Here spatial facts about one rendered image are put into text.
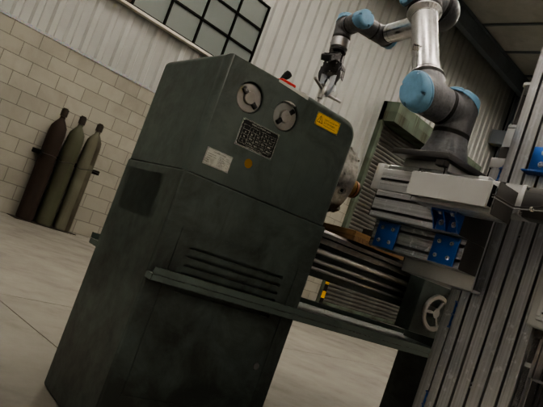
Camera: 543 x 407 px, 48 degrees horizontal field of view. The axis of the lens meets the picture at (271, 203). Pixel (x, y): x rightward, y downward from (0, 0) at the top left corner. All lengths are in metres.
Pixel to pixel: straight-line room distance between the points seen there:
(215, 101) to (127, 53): 7.65
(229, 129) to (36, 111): 7.05
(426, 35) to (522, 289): 0.84
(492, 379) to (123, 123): 8.11
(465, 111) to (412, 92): 0.18
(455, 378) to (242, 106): 1.05
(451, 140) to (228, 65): 0.72
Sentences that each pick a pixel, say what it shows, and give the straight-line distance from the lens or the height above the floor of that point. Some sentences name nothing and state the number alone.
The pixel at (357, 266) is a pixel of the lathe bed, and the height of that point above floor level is 0.78.
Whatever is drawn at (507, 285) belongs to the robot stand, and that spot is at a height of 0.85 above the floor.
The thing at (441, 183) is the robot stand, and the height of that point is 1.05.
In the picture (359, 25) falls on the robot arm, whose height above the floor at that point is 1.66.
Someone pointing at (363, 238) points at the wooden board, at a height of 0.89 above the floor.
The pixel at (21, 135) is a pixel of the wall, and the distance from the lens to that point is 8.82.
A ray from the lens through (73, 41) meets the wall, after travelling 9.14.
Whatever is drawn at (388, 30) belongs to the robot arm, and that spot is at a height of 1.69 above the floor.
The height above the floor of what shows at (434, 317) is 0.69.
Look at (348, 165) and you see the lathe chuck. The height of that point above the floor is 1.13.
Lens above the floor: 0.72
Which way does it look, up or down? 4 degrees up
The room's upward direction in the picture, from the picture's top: 20 degrees clockwise
